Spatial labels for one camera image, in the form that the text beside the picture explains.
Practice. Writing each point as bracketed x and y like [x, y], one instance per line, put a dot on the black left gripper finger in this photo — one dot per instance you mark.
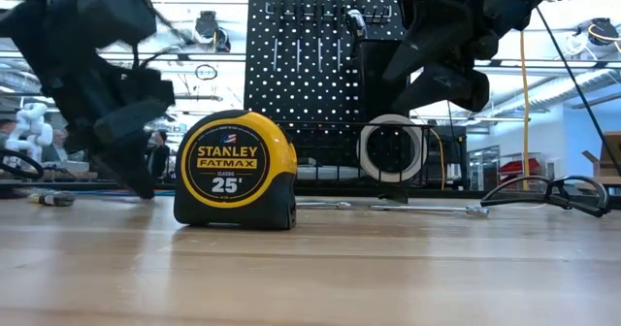
[131, 166]
[131, 120]

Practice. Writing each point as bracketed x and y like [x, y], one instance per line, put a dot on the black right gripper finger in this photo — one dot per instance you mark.
[432, 25]
[451, 86]

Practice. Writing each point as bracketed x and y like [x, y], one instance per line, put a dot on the yellow black Stanley tape measure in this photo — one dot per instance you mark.
[235, 171]

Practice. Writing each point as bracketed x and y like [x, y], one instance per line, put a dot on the white masking tape roll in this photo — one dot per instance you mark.
[369, 166]

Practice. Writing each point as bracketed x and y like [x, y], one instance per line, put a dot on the silver combination wrench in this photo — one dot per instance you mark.
[436, 210]
[325, 204]

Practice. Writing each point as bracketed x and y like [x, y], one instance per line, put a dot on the black clear safety glasses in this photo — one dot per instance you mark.
[558, 190]

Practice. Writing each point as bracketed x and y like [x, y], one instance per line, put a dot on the grey metal utility knife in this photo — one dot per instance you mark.
[330, 173]

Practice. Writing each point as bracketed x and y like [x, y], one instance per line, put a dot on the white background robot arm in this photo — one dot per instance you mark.
[31, 127]

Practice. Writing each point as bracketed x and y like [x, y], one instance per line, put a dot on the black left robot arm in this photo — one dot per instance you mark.
[48, 15]

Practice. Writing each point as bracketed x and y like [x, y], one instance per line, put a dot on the person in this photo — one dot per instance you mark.
[6, 132]
[157, 158]
[55, 149]

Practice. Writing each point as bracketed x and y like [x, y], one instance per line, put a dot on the black plastic pegboard bin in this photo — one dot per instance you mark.
[373, 74]

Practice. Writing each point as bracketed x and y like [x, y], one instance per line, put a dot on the black curved hoop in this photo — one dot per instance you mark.
[34, 171]

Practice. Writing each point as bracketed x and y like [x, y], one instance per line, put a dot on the red background bin stack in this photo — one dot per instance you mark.
[519, 167]

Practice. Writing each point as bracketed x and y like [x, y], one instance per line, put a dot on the black metal pegboard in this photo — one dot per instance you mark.
[301, 98]

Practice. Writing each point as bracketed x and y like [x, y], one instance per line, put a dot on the brown cardboard box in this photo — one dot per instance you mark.
[611, 161]

